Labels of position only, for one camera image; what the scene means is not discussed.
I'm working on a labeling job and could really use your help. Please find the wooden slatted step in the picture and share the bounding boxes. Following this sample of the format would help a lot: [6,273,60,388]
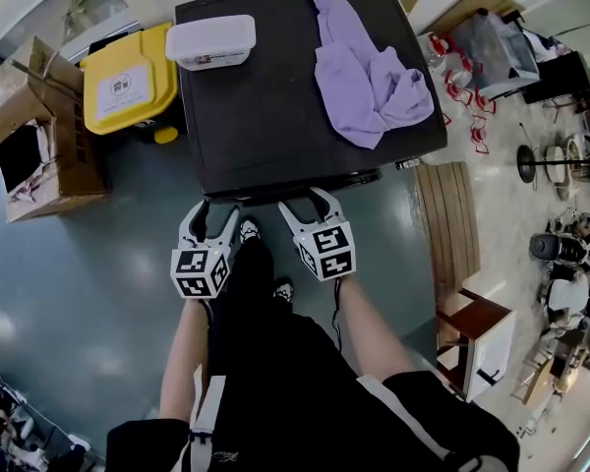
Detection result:
[415,161,483,309]

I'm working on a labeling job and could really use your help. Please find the white table with brown frame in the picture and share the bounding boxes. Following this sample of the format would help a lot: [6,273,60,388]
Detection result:
[435,287,518,404]

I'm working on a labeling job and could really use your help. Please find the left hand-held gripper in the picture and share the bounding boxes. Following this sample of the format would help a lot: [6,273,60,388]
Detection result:
[170,200,242,300]

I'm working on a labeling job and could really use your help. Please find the person's right forearm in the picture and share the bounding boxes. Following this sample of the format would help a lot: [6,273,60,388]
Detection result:
[335,274,417,379]

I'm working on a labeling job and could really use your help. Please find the white harness strap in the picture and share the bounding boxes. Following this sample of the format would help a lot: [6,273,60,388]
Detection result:
[189,365,227,472]

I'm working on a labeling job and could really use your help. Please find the brown cardboard box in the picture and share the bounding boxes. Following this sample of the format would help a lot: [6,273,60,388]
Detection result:
[0,35,111,224]

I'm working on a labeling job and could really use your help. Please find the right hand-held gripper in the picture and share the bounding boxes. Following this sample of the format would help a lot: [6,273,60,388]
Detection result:
[277,187,358,282]

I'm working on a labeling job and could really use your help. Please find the black and white shoe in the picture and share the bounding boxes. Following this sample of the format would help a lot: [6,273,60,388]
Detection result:
[273,276,297,304]
[238,216,263,245]

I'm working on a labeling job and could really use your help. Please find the white bags with red handles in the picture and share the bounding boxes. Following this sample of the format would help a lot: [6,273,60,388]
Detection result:
[420,31,499,157]

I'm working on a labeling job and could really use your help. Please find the black bin with yellow lid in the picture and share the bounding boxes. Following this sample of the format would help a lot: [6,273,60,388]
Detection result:
[81,21,181,146]

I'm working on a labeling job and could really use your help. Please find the white plastic lidded container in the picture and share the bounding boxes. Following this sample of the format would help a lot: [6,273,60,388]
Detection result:
[165,14,257,72]

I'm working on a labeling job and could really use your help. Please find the person's black clothing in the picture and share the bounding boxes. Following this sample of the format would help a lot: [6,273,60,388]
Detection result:
[105,236,522,472]

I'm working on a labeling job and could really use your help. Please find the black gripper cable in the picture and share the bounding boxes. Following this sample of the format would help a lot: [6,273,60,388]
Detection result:
[330,277,346,354]

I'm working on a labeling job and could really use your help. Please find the tall black cabinet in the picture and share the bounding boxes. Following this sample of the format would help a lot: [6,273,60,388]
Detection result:
[520,50,590,107]

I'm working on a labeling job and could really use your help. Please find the leaning wooden board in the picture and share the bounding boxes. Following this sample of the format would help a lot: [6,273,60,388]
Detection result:
[417,0,526,36]

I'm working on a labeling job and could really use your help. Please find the round white low table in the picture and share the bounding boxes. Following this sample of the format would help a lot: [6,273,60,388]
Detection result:
[543,135,580,202]

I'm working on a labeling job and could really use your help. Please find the black standing fan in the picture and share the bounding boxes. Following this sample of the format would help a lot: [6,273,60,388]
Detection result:
[515,143,590,187]

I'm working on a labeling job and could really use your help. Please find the person's left forearm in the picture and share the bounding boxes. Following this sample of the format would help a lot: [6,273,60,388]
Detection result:
[159,296,213,420]

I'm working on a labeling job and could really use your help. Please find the clear plastic storage bin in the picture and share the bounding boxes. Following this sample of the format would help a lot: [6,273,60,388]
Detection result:
[444,7,542,100]

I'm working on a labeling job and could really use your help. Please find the purple cloth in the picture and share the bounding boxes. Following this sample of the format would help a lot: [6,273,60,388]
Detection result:
[307,0,436,150]

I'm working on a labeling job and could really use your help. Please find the black and white wheeled robot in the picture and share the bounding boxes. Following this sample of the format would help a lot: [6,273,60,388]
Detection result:
[529,231,590,266]

